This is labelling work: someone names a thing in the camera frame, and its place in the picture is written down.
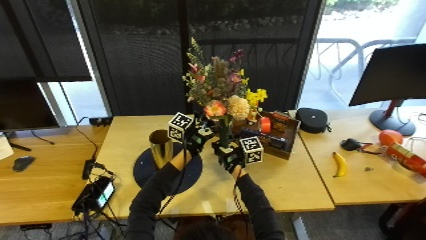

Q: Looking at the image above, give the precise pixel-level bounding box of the white paper box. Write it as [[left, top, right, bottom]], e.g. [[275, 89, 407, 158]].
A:
[[0, 132, 16, 162]]

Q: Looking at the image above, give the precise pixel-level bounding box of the black phone with lit screen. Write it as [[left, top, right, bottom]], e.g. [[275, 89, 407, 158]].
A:
[[71, 175, 118, 214]]

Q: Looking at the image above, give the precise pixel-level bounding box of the black monitor with red stand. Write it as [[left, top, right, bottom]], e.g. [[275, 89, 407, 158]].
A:
[[348, 43, 426, 137]]

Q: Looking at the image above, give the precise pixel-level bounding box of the brown cardboard box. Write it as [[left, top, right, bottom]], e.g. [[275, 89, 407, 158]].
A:
[[232, 110, 303, 161]]

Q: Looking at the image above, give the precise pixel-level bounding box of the black key fob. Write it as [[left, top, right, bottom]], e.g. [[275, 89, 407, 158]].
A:
[[340, 137, 364, 152]]

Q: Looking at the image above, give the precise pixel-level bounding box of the black power adapter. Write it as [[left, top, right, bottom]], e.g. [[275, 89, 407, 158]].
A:
[[82, 158, 98, 181]]

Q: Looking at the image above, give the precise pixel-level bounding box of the grey metal bike rack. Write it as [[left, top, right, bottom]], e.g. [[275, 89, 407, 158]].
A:
[[311, 37, 419, 101]]

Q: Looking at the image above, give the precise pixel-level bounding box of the person's left hand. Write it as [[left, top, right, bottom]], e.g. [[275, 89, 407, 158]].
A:
[[184, 115, 217, 156]]

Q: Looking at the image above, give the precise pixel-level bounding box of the gold metal cylinder vase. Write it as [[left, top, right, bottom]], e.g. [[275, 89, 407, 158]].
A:
[[148, 128, 176, 170]]

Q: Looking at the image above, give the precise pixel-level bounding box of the mixed flower bouquet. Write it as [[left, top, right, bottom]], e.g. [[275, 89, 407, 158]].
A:
[[182, 36, 269, 123]]

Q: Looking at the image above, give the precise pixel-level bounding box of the orange tape roll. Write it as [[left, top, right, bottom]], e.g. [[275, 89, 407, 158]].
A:
[[260, 116, 273, 134]]

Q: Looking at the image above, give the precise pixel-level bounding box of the red cylindrical can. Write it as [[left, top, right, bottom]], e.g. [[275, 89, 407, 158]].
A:
[[385, 142, 426, 178]]

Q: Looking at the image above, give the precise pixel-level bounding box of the orange ball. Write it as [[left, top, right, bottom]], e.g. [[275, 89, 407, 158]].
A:
[[379, 129, 405, 147]]

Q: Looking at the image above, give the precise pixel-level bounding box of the white marker cube right glove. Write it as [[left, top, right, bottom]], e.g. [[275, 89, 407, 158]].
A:
[[239, 135, 267, 165]]

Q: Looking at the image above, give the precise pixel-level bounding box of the black computer mouse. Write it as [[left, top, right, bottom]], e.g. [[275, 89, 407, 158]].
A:
[[11, 155, 38, 173]]

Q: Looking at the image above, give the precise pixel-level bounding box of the black left glove cable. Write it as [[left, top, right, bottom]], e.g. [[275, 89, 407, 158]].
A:
[[158, 141, 191, 216]]

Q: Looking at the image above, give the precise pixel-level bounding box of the white marker cube left glove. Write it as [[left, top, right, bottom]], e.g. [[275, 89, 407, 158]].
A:
[[167, 111, 196, 143]]

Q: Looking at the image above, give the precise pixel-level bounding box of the person's right hand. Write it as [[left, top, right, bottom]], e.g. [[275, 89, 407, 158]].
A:
[[211, 140, 247, 173]]

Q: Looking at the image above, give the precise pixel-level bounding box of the clear glass vase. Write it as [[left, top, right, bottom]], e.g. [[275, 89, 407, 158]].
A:
[[217, 115, 235, 150]]

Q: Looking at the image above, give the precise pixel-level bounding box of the black power cable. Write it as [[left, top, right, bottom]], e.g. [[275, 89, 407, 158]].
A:
[[74, 116, 100, 162]]

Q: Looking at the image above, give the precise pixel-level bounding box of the white marker cube glove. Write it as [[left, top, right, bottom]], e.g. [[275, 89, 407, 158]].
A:
[[239, 135, 267, 165], [167, 111, 196, 143]]

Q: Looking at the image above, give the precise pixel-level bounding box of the black power strip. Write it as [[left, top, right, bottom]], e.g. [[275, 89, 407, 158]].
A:
[[88, 116, 115, 128]]

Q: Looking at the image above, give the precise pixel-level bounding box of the yellow banana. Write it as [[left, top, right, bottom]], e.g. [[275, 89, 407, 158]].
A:
[[332, 151, 349, 178]]

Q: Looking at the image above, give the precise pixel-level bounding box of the black zip pouch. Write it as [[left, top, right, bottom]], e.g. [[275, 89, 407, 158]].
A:
[[295, 107, 333, 135]]

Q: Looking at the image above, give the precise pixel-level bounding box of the dark blue round mat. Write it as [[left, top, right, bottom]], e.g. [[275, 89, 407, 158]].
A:
[[132, 142, 204, 196]]

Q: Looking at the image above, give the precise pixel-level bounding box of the black glove cable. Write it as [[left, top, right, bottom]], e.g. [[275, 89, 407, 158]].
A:
[[158, 141, 191, 216], [231, 169, 247, 216]]

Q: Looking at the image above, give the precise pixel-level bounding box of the black right glove cable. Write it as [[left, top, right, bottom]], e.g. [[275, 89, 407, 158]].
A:
[[231, 169, 247, 216]]

